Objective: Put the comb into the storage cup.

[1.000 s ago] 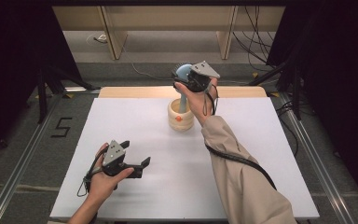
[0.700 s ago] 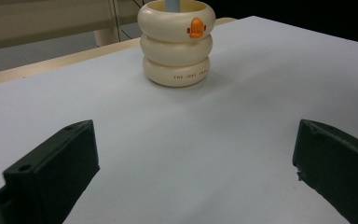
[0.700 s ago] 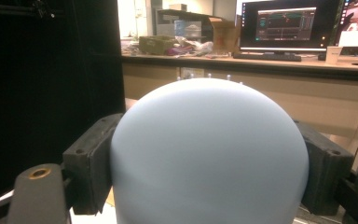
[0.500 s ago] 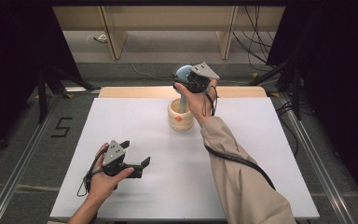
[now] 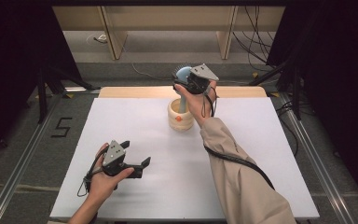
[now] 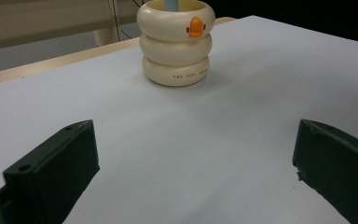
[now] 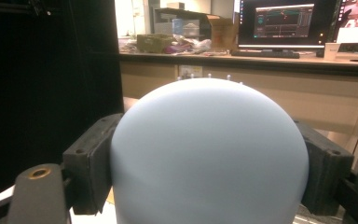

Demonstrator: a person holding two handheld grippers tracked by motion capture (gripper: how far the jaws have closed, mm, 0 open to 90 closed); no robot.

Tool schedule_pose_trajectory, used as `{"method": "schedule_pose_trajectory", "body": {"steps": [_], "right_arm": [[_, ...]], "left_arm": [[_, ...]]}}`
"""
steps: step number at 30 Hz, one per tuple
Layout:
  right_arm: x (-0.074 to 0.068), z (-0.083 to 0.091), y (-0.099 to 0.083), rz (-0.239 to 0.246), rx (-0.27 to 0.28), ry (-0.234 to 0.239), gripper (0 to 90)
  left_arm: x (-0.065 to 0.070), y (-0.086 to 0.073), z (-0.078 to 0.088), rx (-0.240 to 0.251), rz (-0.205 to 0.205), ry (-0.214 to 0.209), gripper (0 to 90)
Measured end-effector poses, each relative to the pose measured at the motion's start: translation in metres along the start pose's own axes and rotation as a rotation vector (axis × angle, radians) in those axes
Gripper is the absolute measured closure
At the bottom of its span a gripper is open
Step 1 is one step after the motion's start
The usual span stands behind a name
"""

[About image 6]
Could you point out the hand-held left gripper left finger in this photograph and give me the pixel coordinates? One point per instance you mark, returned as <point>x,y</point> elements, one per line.
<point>52,177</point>

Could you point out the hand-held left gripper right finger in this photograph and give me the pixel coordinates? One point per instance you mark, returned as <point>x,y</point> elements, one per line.
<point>338,168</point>

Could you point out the cream ringed cup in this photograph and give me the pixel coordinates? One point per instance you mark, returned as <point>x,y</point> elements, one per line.
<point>174,53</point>

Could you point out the light blue hairbrush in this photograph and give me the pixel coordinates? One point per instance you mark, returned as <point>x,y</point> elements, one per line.
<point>171,4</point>

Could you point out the white board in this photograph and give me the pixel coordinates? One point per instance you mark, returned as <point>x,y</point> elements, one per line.
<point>199,130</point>

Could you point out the beige wooden desk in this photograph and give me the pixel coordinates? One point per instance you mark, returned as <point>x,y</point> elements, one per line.
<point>43,21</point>

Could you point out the black curtain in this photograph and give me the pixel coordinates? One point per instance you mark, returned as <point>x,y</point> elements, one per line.
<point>292,15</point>

